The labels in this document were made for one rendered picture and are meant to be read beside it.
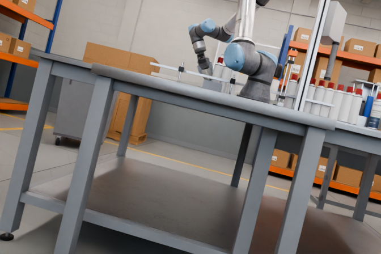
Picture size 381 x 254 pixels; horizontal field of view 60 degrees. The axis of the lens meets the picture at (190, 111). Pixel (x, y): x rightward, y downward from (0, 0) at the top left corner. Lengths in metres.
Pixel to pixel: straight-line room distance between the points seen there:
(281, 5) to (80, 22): 4.06
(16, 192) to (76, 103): 2.29
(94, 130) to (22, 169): 0.44
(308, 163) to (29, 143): 1.14
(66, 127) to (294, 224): 3.03
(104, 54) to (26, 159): 3.95
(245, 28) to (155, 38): 5.31
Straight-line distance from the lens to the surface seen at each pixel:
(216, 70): 1.94
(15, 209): 1.66
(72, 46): 7.42
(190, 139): 6.49
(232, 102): 1.18
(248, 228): 1.40
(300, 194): 1.24
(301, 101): 1.83
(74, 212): 1.38
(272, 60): 1.60
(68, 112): 3.85
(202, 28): 1.93
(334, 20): 1.94
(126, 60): 5.29
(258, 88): 1.57
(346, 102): 2.03
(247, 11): 1.62
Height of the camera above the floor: 0.74
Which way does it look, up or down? level
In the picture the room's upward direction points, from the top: 14 degrees clockwise
